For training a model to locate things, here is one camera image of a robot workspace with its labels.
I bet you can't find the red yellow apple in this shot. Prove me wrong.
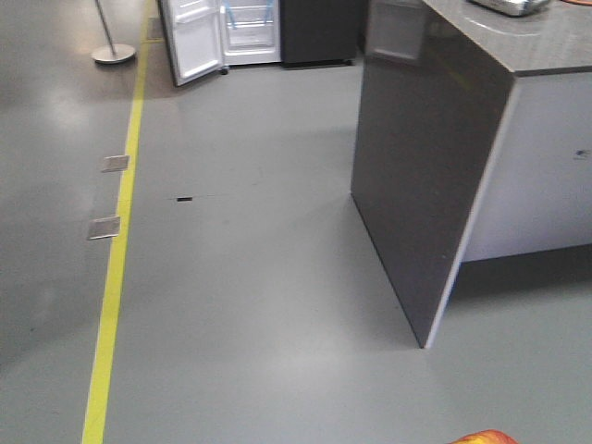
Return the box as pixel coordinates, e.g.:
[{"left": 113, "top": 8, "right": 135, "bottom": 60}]
[{"left": 450, "top": 429, "right": 518, "bottom": 444}]

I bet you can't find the metal floor plate near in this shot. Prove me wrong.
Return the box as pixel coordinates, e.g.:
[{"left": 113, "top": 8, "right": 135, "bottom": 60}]
[{"left": 87, "top": 216, "right": 121, "bottom": 241}]

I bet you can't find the metal floor plate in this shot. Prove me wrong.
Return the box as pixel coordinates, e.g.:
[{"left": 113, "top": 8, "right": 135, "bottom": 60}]
[
  {"left": 87, "top": 216, "right": 121, "bottom": 241},
  {"left": 101, "top": 154, "right": 130, "bottom": 173}
]

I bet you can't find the fridge door white inside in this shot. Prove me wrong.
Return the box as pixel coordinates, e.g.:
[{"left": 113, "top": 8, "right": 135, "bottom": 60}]
[{"left": 157, "top": 0, "right": 227, "bottom": 87}]

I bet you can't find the silver appliance on counter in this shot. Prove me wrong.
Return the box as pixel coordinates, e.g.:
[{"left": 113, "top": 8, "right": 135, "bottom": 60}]
[{"left": 468, "top": 0, "right": 550, "bottom": 18}]

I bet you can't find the silver sign stand pole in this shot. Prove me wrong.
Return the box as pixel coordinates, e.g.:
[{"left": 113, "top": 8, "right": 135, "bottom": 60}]
[{"left": 91, "top": 0, "right": 136, "bottom": 65}]

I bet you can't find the metal floor plate far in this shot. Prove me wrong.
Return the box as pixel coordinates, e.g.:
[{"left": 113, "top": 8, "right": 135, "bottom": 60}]
[{"left": 101, "top": 154, "right": 130, "bottom": 173}]

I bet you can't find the grey stone kitchen counter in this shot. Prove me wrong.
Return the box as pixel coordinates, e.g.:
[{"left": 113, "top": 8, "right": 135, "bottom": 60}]
[{"left": 351, "top": 1, "right": 591, "bottom": 348}]

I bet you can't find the dark grey fridge body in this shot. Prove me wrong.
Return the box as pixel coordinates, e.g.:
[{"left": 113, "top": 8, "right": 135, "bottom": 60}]
[{"left": 216, "top": 0, "right": 366, "bottom": 70}]

